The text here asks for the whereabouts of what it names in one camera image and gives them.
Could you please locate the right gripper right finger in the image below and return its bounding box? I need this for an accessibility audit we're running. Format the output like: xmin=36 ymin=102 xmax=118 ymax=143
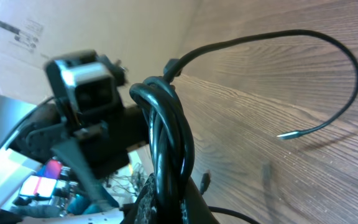
xmin=181 ymin=178 xmax=219 ymax=224

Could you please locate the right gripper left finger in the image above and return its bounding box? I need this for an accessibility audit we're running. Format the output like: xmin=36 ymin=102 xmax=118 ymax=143
xmin=121 ymin=173 xmax=158 ymax=224

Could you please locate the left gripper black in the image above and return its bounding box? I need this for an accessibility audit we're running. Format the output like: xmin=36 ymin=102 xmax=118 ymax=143
xmin=9 ymin=104 xmax=149 ymax=212

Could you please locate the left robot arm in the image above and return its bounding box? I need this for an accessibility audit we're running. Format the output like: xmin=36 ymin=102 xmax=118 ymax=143
xmin=0 ymin=98 xmax=149 ymax=223

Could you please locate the cardboard backdrop panel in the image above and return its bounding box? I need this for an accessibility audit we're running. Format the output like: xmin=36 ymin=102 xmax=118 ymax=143
xmin=0 ymin=0 xmax=200 ymax=104

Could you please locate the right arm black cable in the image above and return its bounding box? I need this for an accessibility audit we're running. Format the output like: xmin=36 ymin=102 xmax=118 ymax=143
xmin=208 ymin=206 xmax=260 ymax=224

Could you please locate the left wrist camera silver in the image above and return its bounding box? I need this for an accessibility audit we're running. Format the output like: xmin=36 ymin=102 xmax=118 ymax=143
xmin=44 ymin=50 xmax=126 ymax=116

